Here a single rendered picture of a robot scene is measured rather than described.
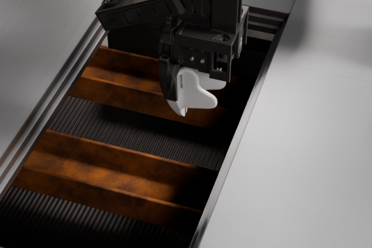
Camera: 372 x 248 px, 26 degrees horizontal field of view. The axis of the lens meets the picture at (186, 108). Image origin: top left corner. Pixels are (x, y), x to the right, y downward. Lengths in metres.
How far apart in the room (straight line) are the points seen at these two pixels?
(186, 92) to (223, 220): 0.15
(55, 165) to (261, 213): 0.39
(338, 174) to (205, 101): 0.18
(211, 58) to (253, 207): 0.18
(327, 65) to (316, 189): 0.22
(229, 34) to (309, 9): 0.37
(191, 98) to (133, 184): 0.28
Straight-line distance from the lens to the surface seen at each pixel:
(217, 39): 0.85
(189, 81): 0.90
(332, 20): 1.19
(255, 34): 1.42
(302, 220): 0.92
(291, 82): 1.08
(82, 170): 1.19
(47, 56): 1.12
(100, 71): 1.34
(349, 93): 1.07
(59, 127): 1.44
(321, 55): 1.12
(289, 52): 1.12
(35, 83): 1.09
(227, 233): 0.90
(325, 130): 1.02
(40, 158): 1.22
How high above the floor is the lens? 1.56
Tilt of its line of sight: 44 degrees down
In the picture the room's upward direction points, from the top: straight up
